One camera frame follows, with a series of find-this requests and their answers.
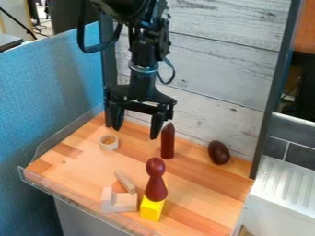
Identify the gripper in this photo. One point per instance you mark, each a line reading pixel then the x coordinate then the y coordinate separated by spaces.
pixel 142 89

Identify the beige notched wooden block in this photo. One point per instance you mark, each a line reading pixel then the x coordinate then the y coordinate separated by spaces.
pixel 119 202

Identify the yellow block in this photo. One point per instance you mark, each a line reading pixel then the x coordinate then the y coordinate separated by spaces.
pixel 151 209

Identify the dark red pointed cylinder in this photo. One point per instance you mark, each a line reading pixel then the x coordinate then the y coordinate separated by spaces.
pixel 167 143

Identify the small beige wooden bar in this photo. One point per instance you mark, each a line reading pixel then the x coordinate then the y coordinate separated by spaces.
pixel 126 182

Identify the dark red wooden pawn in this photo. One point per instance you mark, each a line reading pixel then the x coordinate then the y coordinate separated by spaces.
pixel 156 184

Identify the dark red wooden egg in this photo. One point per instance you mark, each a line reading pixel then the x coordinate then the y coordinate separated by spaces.
pixel 218 152

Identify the white grooved board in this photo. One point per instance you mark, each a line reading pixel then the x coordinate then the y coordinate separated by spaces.
pixel 283 190

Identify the grey metal post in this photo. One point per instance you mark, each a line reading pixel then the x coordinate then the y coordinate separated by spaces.
pixel 271 92

